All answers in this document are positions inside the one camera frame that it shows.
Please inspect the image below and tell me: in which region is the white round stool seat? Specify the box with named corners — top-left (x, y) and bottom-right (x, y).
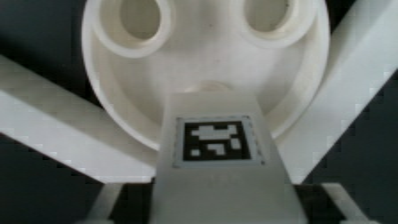
top-left (82, 0), bottom-right (331, 148)

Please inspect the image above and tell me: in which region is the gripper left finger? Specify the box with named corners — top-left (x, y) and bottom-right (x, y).
top-left (77, 183), bottom-right (123, 224)

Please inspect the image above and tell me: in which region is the white U-shaped fence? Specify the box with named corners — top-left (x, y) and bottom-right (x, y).
top-left (0, 0), bottom-right (398, 183)

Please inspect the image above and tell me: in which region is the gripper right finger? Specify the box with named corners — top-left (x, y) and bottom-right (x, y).
top-left (322, 183), bottom-right (381, 224)

